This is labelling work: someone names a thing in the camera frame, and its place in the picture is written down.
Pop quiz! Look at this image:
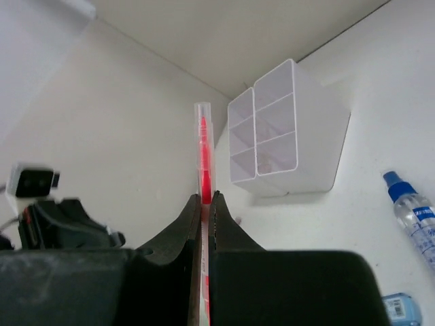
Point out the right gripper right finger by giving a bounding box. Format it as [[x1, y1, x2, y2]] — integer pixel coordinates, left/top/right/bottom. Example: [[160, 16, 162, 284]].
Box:
[[207, 191, 265, 325]]

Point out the white organizer container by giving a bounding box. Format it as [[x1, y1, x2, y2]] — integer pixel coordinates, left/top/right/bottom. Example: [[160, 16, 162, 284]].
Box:
[[228, 88, 256, 183], [254, 59, 351, 197]]

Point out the white left organizer container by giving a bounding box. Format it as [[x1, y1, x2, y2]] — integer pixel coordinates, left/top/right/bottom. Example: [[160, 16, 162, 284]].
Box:
[[228, 88, 256, 183]]

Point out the white right organizer container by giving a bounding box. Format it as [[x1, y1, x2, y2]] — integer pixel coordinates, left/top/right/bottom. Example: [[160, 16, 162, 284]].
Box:
[[254, 59, 351, 197]]

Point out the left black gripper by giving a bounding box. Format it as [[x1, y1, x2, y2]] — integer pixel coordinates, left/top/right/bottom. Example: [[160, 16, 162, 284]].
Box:
[[18, 198, 126, 250]]

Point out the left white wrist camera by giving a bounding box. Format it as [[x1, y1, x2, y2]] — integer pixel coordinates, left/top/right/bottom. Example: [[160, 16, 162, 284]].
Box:
[[5, 162, 60, 216]]

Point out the blue cap spray bottle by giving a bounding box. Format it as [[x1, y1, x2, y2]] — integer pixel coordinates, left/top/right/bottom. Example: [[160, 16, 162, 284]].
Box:
[[383, 170, 434, 273]]

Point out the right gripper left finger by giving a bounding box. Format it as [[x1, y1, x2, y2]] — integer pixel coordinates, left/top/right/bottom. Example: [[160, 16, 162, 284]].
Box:
[[137, 194, 201, 325]]

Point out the red pen clear cap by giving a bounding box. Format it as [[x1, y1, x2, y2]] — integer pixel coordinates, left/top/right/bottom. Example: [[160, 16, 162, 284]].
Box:
[[193, 101, 218, 326]]

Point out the blue correction tape dispenser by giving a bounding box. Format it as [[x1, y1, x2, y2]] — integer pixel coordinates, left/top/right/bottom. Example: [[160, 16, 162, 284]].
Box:
[[382, 293, 423, 326]]

